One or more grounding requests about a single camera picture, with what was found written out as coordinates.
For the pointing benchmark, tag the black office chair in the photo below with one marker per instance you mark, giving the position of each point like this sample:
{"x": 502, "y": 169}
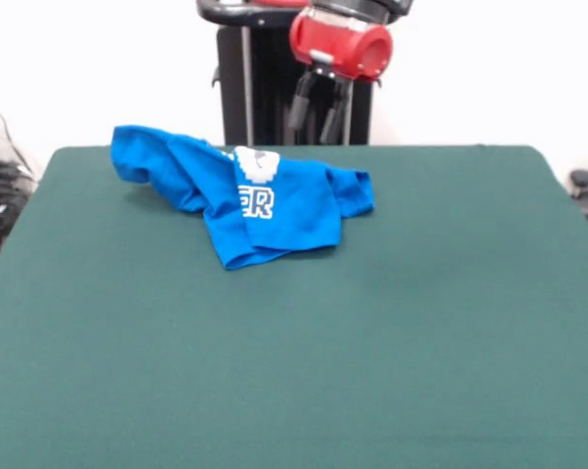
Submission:
{"x": 583, "y": 178}

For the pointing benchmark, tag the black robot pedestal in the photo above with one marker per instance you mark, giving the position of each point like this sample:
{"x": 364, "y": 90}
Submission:
{"x": 255, "y": 98}

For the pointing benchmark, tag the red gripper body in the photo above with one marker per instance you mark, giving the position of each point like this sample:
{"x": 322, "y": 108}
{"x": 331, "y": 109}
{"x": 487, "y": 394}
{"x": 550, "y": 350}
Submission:
{"x": 338, "y": 46}

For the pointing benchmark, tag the blue printed T-shirt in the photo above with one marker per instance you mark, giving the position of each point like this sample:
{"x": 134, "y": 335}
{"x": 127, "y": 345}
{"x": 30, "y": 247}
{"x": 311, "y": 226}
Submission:
{"x": 294, "y": 205}

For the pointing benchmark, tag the dark green table cloth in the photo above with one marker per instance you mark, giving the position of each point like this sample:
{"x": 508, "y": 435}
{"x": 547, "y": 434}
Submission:
{"x": 323, "y": 342}

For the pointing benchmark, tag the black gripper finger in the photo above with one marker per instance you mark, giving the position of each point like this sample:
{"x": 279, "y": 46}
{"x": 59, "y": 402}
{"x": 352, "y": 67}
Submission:
{"x": 334, "y": 117}
{"x": 300, "y": 105}

